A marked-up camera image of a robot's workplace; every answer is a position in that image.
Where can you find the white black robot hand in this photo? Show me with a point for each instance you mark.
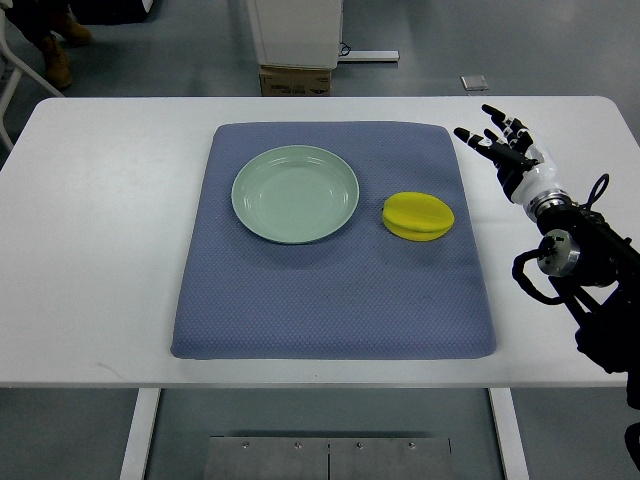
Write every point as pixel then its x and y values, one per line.
pixel 525 171

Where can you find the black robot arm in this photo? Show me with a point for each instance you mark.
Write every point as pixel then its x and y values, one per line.
pixel 584 265

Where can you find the small grey floor plate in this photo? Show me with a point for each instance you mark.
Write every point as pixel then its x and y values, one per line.
pixel 474 83

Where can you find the light green plate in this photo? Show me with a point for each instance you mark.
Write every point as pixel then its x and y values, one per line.
pixel 295 194

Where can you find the blue grey fabric mat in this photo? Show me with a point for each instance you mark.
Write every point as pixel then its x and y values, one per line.
pixel 361 293

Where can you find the cardboard box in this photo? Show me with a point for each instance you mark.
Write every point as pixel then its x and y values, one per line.
pixel 294 82

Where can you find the white cabinet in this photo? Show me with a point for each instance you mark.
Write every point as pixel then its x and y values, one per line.
pixel 296 34

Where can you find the white table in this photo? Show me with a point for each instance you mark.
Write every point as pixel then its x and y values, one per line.
pixel 99 199

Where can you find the tan boot right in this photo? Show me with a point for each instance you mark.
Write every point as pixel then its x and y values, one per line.
pixel 73 33

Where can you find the tan boot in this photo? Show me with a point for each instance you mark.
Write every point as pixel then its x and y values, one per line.
pixel 57 71
pixel 73 33

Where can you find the tan boot left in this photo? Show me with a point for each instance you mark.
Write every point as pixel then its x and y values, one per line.
pixel 57 71

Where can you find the white floor rail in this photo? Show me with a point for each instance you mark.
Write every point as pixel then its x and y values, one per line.
pixel 369 56

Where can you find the metal base plate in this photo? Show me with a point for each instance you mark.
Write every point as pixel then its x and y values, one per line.
pixel 328 458

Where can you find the white chair frame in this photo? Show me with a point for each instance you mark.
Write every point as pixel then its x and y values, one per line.
pixel 14 70

